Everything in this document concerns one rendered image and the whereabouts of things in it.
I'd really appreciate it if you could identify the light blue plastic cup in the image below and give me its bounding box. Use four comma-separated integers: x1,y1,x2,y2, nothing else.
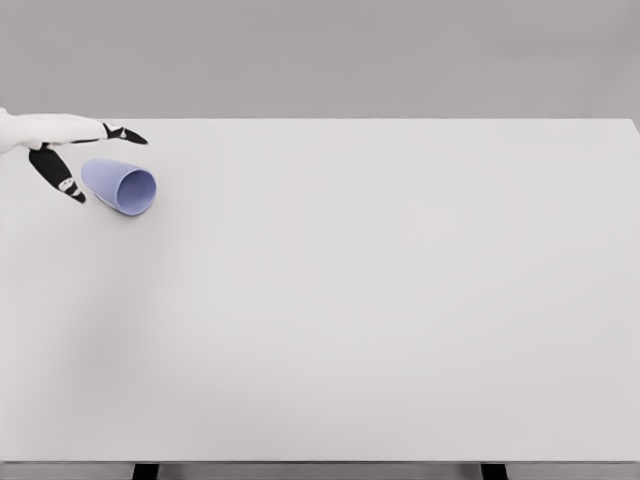
80,157,158,218

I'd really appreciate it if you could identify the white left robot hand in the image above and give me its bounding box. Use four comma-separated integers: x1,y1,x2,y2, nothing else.
10,113,150,205

